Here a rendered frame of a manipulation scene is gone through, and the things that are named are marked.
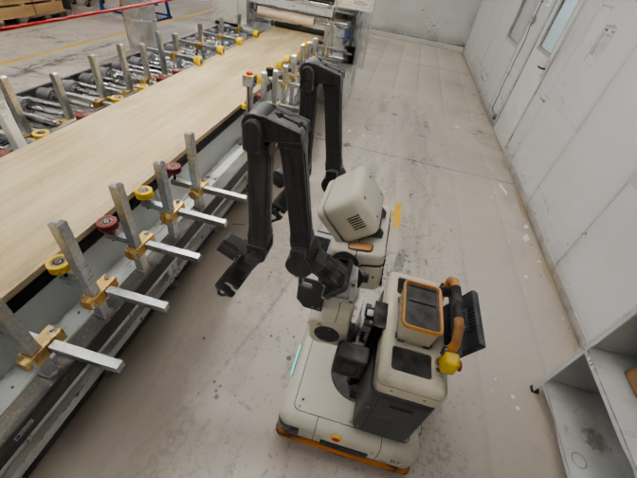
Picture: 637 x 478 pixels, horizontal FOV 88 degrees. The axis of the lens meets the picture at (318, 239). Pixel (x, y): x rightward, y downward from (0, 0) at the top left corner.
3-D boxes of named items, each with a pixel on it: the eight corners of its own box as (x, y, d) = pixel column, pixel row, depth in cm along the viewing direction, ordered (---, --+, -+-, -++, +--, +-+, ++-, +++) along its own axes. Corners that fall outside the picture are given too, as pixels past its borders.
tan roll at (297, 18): (351, 33, 456) (353, 23, 448) (350, 35, 447) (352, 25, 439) (252, 13, 469) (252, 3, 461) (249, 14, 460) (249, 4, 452)
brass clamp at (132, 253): (156, 241, 149) (154, 233, 146) (137, 262, 139) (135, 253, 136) (144, 238, 150) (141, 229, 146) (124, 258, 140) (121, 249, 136)
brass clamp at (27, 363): (69, 337, 112) (63, 328, 109) (35, 374, 102) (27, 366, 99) (53, 332, 113) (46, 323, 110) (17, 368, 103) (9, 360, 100)
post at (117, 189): (150, 270, 152) (122, 181, 120) (145, 276, 149) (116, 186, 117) (143, 268, 152) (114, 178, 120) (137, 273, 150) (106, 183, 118)
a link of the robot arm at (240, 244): (262, 259, 93) (272, 239, 99) (226, 235, 90) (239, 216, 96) (244, 278, 100) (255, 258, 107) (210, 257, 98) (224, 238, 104)
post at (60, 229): (111, 312, 132) (65, 218, 100) (104, 319, 130) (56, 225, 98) (102, 309, 133) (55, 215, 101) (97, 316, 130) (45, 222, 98)
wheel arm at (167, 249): (202, 260, 144) (201, 252, 142) (198, 265, 142) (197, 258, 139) (111, 234, 148) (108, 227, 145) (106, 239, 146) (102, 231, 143)
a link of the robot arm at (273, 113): (301, 119, 63) (315, 101, 70) (235, 116, 66) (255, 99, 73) (313, 280, 92) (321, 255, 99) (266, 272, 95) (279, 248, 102)
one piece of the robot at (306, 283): (344, 265, 142) (354, 226, 128) (331, 317, 122) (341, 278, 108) (308, 255, 144) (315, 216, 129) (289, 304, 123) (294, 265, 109)
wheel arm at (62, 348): (126, 365, 108) (122, 358, 105) (118, 376, 105) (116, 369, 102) (8, 328, 112) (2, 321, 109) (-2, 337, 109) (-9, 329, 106)
